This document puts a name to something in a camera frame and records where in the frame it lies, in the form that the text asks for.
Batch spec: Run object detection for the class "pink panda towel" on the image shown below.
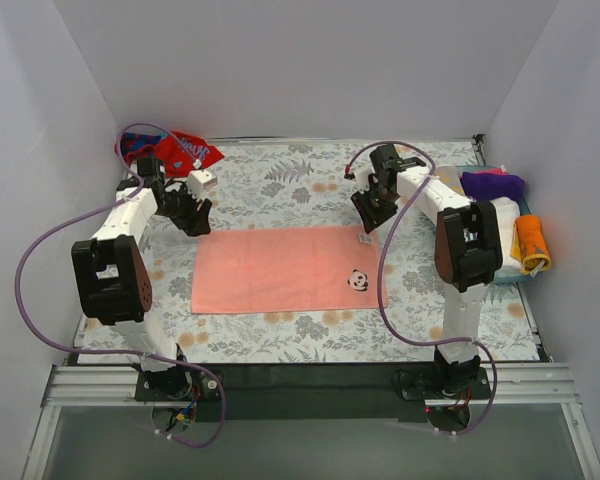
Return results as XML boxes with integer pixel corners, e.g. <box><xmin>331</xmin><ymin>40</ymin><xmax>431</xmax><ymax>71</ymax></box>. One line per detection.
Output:
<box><xmin>191</xmin><ymin>225</ymin><xmax>380</xmax><ymax>314</ymax></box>

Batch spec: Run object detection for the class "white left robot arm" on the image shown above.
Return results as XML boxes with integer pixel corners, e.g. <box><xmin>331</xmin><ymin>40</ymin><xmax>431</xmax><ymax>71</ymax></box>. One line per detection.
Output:
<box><xmin>71</xmin><ymin>157</ymin><xmax>217</xmax><ymax>400</ymax></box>

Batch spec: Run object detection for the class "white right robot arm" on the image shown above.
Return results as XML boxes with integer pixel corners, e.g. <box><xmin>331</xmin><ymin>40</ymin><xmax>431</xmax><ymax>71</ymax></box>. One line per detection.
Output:
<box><xmin>344</xmin><ymin>141</ymin><xmax>503</xmax><ymax>398</ymax></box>

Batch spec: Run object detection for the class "red and blue towel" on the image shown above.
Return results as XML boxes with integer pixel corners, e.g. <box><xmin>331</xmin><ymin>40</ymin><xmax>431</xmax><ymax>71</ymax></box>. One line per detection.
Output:
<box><xmin>114</xmin><ymin>130</ymin><xmax>224</xmax><ymax>178</ymax></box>

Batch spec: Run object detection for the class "purple rolled towel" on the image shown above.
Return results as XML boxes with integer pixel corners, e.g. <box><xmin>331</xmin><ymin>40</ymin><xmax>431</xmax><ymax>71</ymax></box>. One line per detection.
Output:
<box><xmin>460</xmin><ymin>172</ymin><xmax>526</xmax><ymax>201</ymax></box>

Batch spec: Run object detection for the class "white rolled towel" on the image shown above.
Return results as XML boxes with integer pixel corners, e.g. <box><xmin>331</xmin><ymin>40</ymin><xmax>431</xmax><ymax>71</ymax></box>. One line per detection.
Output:
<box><xmin>491</xmin><ymin>197</ymin><xmax>521</xmax><ymax>268</ymax></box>

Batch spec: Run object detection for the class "teal towel tray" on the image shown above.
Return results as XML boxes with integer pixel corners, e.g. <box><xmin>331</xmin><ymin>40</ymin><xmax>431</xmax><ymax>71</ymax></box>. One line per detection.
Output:
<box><xmin>457</xmin><ymin>165</ymin><xmax>531</xmax><ymax>285</ymax></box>

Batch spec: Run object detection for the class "orange rolled towel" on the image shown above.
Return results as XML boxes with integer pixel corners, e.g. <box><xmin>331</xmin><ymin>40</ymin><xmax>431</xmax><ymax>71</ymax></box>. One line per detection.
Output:
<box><xmin>510</xmin><ymin>214</ymin><xmax>552</xmax><ymax>277</ymax></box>

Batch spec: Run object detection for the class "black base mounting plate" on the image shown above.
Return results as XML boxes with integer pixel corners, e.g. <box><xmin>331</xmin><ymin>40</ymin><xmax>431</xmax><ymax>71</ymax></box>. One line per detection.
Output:
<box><xmin>134</xmin><ymin>363</ymin><xmax>491</xmax><ymax>424</ymax></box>

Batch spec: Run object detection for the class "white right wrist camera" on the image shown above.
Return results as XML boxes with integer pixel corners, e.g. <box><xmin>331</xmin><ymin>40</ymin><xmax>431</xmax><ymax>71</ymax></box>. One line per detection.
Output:
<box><xmin>351</xmin><ymin>166</ymin><xmax>377</xmax><ymax>198</ymax></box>

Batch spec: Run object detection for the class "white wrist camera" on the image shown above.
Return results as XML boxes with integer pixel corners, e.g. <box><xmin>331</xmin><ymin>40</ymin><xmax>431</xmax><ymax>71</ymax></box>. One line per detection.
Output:
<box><xmin>186</xmin><ymin>170</ymin><xmax>218</xmax><ymax>197</ymax></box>
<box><xmin>351</xmin><ymin>166</ymin><xmax>377</xmax><ymax>198</ymax></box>

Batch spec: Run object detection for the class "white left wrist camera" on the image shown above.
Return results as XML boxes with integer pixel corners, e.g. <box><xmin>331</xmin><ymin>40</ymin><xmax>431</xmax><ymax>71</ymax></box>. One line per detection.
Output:
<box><xmin>186</xmin><ymin>170</ymin><xmax>218</xmax><ymax>197</ymax></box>

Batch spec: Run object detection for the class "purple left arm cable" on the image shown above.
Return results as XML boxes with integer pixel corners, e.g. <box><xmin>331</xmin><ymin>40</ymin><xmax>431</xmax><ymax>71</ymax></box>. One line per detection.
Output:
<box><xmin>13</xmin><ymin>122</ymin><xmax>228</xmax><ymax>449</ymax></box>

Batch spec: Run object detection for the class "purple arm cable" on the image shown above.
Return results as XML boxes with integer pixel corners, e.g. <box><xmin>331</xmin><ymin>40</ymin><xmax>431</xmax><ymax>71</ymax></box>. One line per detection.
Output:
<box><xmin>13</xmin><ymin>122</ymin><xmax>228</xmax><ymax>449</ymax></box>
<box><xmin>346</xmin><ymin>142</ymin><xmax>498</xmax><ymax>437</ymax></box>

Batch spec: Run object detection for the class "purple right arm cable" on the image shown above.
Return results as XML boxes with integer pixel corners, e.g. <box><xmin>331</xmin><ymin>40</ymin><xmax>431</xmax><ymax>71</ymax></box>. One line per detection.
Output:
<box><xmin>346</xmin><ymin>142</ymin><xmax>498</xmax><ymax>437</ymax></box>

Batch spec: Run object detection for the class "aluminium frame rail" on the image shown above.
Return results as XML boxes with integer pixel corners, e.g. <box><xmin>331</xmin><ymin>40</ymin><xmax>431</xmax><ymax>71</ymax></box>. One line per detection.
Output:
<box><xmin>23</xmin><ymin>362</ymin><xmax>600</xmax><ymax>479</ymax></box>

